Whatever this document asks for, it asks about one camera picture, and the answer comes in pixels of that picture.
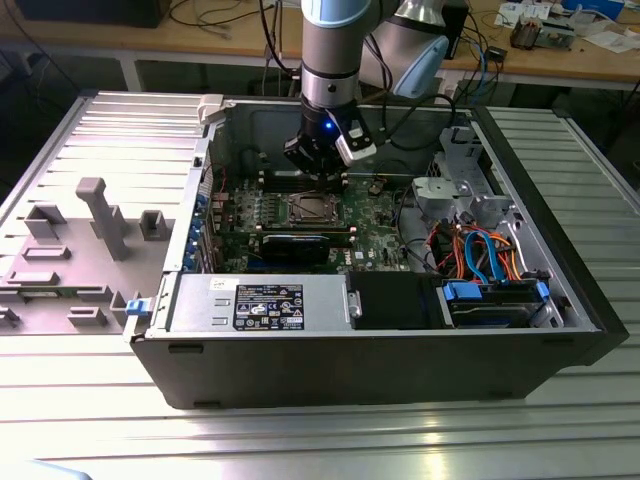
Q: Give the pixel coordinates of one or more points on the grey parts rack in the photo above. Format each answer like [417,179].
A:
[90,270]

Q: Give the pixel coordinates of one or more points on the small copper wound transformer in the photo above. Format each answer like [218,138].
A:
[524,35]

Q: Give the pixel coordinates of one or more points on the tall black device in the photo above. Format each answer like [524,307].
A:
[459,30]

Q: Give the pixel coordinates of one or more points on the green motherboard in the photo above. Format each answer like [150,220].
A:
[370,220]

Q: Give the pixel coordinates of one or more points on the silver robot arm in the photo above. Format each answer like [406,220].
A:
[330,50]

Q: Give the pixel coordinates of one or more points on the black grey PC case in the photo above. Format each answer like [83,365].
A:
[350,370]

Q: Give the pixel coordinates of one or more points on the round silver coin battery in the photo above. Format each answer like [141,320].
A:
[375,189]

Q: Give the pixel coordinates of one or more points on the black graphics card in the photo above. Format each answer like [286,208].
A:
[295,247]

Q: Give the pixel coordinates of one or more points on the green circuit board device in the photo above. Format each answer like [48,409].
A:
[555,37]

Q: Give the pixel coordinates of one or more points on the black plastic shroud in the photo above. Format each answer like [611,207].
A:
[390,300]

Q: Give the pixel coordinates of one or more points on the wooden desk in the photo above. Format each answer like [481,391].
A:
[200,40]

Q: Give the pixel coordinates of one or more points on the dark flat box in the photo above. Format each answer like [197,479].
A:
[100,12]

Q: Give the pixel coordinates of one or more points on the small black box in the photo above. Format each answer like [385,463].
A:
[496,54]

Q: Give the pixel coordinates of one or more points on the white paper sheets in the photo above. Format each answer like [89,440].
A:
[612,41]

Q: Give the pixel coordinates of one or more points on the black white wrist camera box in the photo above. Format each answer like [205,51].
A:
[357,145]

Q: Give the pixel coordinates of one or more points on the CPU socket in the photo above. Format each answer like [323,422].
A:
[287,220]

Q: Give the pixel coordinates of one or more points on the hard disk in blue carrier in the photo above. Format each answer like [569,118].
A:
[462,291]

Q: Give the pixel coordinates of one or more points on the grey power supply unit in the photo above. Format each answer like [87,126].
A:
[200,300]

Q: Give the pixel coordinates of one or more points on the blue case latch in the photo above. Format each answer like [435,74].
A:
[137,307]

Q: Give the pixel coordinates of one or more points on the perforated metal drive cage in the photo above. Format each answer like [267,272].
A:
[440,190]

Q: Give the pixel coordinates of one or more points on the silver topped CPU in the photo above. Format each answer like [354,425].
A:
[314,207]

